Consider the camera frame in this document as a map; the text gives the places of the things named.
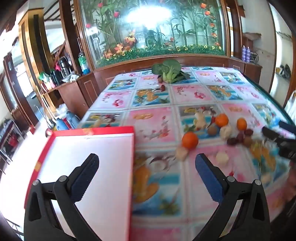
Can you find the fruit print tablecloth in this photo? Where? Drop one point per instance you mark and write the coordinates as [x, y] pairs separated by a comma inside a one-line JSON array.
[[216, 111]]

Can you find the dark red jujube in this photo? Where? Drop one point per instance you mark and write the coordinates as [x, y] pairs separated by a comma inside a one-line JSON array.
[[248, 132]]

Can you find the brown kiwi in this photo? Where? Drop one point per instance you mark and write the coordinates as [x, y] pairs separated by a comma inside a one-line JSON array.
[[212, 130]]

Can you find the decorative flower glass panel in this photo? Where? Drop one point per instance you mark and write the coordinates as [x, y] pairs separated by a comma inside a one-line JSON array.
[[117, 31]]

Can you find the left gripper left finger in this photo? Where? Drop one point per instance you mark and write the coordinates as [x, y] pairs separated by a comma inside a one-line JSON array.
[[41, 221]]

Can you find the wooden sideboard cabinet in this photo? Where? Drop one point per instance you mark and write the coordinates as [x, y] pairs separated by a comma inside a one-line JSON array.
[[80, 94]]

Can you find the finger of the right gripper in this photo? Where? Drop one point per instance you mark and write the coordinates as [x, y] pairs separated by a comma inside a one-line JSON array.
[[287, 127], [271, 135]]

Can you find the purple spray bottles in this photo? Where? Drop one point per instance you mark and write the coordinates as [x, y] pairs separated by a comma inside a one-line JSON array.
[[245, 54]]

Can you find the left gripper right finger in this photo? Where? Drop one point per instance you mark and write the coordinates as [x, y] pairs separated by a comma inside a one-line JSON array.
[[242, 212]]

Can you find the beige ginger block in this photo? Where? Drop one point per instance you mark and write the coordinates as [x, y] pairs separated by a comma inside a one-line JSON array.
[[181, 153]]

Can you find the brown longan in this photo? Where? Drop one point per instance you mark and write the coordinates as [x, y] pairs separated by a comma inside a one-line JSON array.
[[247, 141]]

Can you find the green water bottle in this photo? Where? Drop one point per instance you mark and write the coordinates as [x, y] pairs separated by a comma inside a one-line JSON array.
[[83, 63]]

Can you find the orange mandarin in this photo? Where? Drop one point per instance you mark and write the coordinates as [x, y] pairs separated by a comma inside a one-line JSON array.
[[241, 124], [189, 140], [221, 120]]

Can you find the green bok choy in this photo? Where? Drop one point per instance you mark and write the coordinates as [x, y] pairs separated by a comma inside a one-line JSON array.
[[170, 71]]

